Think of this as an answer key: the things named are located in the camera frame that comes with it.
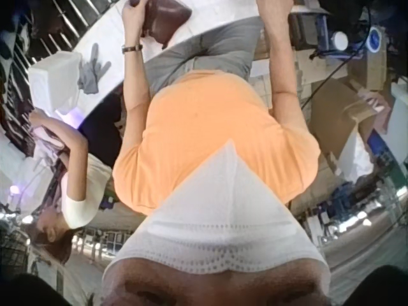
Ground person's legs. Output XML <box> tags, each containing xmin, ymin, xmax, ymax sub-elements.
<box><xmin>142</xmin><ymin>15</ymin><xmax>266</xmax><ymax>94</ymax></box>

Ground white tape roll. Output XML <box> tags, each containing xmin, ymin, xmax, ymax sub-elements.
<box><xmin>330</xmin><ymin>31</ymin><xmax>349</xmax><ymax>51</ymax></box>

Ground brown strap wristwatch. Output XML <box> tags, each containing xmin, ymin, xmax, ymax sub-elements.
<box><xmin>121</xmin><ymin>44</ymin><xmax>144</xmax><ymax>55</ymax></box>

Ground person's left hand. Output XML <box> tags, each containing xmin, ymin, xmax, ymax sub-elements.
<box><xmin>121</xmin><ymin>0</ymin><xmax>151</xmax><ymax>48</ymax></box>

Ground blue round lid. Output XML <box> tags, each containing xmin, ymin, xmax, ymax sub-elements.
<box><xmin>365</xmin><ymin>26</ymin><xmax>389</xmax><ymax>52</ymax></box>

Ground black cable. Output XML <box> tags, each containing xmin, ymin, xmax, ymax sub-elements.
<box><xmin>299</xmin><ymin>3</ymin><xmax>374</xmax><ymax>109</ymax></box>

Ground white plastic machine housing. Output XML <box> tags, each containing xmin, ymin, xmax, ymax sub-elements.
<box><xmin>28</xmin><ymin>50</ymin><xmax>83</xmax><ymax>116</ymax></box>

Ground black box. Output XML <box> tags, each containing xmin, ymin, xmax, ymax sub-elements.
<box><xmin>288</xmin><ymin>12</ymin><xmax>320</xmax><ymax>52</ymax></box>

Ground brown leather piece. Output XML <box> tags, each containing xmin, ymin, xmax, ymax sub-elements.
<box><xmin>139</xmin><ymin>0</ymin><xmax>193</xmax><ymax>49</ymax></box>

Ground brown cardboard box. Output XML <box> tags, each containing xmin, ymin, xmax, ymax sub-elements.
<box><xmin>309</xmin><ymin>77</ymin><xmax>387</xmax><ymax>168</ymax></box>

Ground grey work glove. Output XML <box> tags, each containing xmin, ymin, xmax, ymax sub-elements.
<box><xmin>77</xmin><ymin>42</ymin><xmax>112</xmax><ymax>95</ymax></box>

